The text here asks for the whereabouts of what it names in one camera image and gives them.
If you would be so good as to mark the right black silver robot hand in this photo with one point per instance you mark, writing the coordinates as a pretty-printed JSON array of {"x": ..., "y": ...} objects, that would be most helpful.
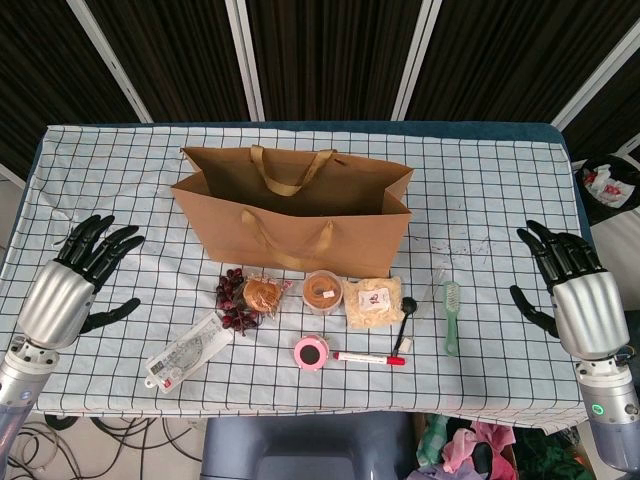
[{"x": 590, "y": 310}]

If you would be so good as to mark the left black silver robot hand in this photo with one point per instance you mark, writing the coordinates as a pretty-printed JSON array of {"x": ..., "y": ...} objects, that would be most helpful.
[{"x": 55, "y": 295}]

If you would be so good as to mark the dark red grape bunch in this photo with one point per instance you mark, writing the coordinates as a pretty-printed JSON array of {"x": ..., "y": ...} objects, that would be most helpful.
[{"x": 227, "y": 292}]

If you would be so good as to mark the round pastry bun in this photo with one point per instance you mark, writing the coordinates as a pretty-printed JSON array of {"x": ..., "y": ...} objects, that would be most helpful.
[{"x": 260, "y": 296}]

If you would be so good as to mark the clear bag of beige flakes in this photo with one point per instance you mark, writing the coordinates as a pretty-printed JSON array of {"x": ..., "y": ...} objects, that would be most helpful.
[{"x": 360, "y": 312}]

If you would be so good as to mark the pink round tape measure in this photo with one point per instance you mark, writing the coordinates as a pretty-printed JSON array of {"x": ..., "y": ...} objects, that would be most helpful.
[{"x": 310, "y": 355}]

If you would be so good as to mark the clear jar of rubber bands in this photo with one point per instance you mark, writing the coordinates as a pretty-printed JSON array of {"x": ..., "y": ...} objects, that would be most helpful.
[{"x": 322, "y": 292}]

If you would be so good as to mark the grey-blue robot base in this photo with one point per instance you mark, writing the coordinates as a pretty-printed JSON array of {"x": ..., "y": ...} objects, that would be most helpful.
[{"x": 300, "y": 445}]

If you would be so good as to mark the brown paper bag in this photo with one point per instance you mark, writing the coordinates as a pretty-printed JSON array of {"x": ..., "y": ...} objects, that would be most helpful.
[{"x": 350, "y": 240}]

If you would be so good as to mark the white black checkered tablecloth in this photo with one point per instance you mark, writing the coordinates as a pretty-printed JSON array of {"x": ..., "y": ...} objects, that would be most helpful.
[{"x": 125, "y": 200}]

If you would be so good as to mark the packaged ruler set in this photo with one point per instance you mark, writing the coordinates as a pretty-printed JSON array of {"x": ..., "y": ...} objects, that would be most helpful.
[{"x": 185, "y": 350}]

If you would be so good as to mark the dark green cloth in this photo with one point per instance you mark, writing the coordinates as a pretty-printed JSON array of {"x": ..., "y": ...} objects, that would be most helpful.
[{"x": 550, "y": 450}]

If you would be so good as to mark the black plastic spoon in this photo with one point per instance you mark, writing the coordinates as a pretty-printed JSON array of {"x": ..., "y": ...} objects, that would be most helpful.
[{"x": 409, "y": 305}]

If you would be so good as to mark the clear test tube with cork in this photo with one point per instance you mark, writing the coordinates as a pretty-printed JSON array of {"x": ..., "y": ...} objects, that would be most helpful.
[{"x": 405, "y": 344}]

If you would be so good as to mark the pink cloth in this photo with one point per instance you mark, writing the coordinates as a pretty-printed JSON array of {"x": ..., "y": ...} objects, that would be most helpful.
[{"x": 457, "y": 445}]

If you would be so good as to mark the light green patterned cloth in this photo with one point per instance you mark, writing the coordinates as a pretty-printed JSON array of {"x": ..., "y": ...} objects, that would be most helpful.
[{"x": 432, "y": 440}]

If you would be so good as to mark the red white marker pen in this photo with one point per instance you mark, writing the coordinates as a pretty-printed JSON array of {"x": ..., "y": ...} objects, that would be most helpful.
[{"x": 370, "y": 358}]

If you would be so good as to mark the white partition post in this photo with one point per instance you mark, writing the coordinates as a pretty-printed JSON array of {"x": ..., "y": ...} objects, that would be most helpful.
[
  {"x": 600, "y": 77},
  {"x": 416, "y": 60},
  {"x": 245, "y": 60},
  {"x": 116, "y": 65}
]

